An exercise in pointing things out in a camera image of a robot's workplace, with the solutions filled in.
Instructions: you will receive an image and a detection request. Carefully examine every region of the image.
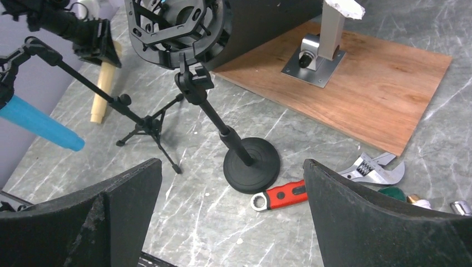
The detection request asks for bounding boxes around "black shock mount desk stand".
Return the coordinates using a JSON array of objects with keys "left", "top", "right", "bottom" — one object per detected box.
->
[{"left": 125, "top": 1, "right": 281, "bottom": 194}]

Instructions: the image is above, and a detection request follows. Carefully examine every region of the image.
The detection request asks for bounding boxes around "red handled adjustable wrench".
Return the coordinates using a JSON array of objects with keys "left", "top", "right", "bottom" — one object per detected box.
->
[{"left": 250, "top": 152, "right": 406, "bottom": 212}]

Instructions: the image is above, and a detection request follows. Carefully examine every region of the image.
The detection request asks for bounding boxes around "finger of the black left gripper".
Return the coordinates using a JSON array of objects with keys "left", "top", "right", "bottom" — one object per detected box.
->
[{"left": 72, "top": 19, "right": 122, "bottom": 68}]

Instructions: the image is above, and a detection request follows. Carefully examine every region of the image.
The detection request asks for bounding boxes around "green handled screwdriver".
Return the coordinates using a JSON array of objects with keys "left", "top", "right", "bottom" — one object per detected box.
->
[{"left": 377, "top": 186, "right": 407, "bottom": 202}]

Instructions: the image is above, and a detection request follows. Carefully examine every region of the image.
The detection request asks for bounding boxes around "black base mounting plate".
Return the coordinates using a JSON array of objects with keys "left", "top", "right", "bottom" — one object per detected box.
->
[{"left": 137, "top": 251, "right": 176, "bottom": 267}]

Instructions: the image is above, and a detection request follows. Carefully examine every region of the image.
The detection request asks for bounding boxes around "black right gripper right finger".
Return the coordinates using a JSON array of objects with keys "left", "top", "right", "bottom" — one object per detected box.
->
[{"left": 303, "top": 159, "right": 472, "bottom": 267}]

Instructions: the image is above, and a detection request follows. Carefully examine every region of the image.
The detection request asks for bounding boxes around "wooden board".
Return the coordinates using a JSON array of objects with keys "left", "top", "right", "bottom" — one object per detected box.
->
[{"left": 214, "top": 22, "right": 452, "bottom": 156}]

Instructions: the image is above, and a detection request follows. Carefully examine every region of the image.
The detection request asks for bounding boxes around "cream yellow microphone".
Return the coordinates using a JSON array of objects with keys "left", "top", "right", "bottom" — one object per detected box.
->
[{"left": 90, "top": 40, "right": 123, "bottom": 125}]

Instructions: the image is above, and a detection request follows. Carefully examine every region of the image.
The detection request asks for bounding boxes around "black tripod shock mount stand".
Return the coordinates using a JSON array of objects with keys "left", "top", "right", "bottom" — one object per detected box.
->
[{"left": 1, "top": 36, "right": 184, "bottom": 151}]

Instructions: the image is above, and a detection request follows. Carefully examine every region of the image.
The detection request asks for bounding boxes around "white metal bracket stand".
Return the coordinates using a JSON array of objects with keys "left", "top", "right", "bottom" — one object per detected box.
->
[{"left": 281, "top": 0, "right": 366, "bottom": 88}]

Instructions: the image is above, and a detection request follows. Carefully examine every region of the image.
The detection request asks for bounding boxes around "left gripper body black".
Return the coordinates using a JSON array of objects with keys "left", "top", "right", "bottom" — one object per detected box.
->
[{"left": 1, "top": 1, "right": 100, "bottom": 41}]

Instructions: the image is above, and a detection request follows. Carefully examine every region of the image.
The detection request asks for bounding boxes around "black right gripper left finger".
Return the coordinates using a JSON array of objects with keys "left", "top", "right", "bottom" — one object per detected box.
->
[{"left": 1, "top": 158, "right": 162, "bottom": 266}]

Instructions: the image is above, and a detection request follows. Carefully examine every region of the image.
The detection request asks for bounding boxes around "blue microphone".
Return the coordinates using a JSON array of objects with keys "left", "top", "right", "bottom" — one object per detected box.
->
[{"left": 1, "top": 95, "right": 85, "bottom": 151}]

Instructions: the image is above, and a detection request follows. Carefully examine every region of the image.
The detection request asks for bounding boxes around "white small plug part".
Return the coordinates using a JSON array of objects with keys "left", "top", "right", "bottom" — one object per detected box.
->
[{"left": 406, "top": 194, "right": 432, "bottom": 210}]

